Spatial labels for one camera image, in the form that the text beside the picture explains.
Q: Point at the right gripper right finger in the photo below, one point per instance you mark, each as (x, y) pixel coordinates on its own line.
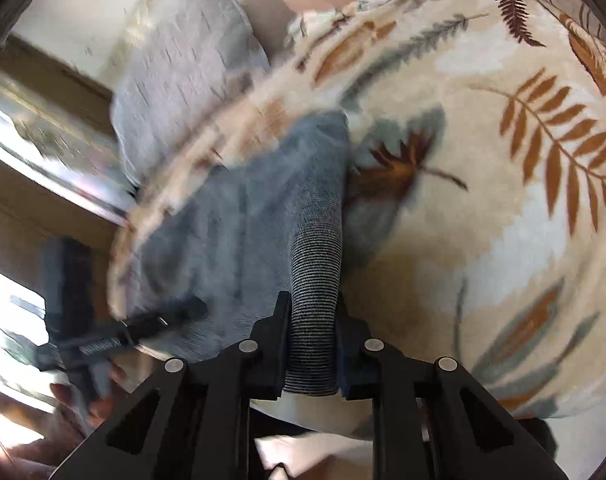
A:
(432, 420)

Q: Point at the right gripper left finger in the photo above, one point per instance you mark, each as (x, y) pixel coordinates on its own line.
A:
(192, 421)

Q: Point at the grey-blue denim pants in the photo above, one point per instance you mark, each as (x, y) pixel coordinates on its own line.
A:
(272, 225)

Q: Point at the person left hand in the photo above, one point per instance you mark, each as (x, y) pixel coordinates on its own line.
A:
(63, 433)

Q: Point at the leaf-print beige blanket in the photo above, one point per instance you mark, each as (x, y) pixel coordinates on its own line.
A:
(474, 204)

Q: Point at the grey quilted pillow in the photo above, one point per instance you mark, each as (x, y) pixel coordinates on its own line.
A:
(182, 60)

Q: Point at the wooden window frame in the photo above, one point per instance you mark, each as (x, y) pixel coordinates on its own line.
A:
(60, 173)

